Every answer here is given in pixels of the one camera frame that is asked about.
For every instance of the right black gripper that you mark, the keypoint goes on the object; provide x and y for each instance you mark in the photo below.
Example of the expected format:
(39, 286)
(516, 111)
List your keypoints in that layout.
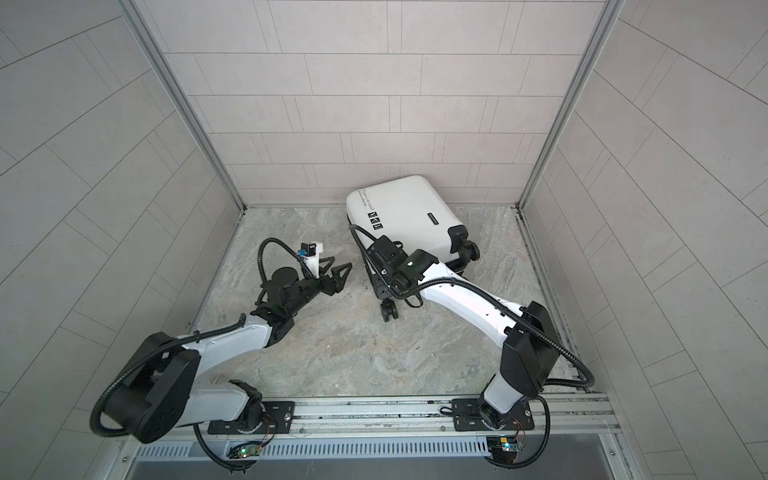
(380, 289)

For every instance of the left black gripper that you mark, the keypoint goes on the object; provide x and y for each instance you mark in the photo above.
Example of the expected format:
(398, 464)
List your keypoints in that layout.
(336, 274)

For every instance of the black and white suitcase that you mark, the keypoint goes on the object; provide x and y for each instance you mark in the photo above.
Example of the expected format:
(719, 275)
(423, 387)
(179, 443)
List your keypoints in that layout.
(409, 211)

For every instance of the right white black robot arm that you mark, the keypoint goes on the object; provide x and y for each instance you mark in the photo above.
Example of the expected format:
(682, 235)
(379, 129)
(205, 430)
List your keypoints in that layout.
(531, 354)

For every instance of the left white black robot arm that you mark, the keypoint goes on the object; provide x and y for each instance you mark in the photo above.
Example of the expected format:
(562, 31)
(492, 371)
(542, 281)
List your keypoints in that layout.
(162, 386)

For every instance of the left green circuit board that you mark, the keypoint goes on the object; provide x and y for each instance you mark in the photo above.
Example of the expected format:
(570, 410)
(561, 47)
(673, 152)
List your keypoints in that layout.
(251, 449)

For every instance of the green circuit board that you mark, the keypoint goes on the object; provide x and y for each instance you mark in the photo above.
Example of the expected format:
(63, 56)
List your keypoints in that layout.
(251, 449)
(503, 450)

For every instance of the right green circuit board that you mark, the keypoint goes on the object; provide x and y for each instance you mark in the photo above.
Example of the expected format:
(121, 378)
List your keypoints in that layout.
(503, 450)

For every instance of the aluminium mounting rail frame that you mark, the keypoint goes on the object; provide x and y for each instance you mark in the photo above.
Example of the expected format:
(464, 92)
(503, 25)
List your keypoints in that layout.
(410, 427)

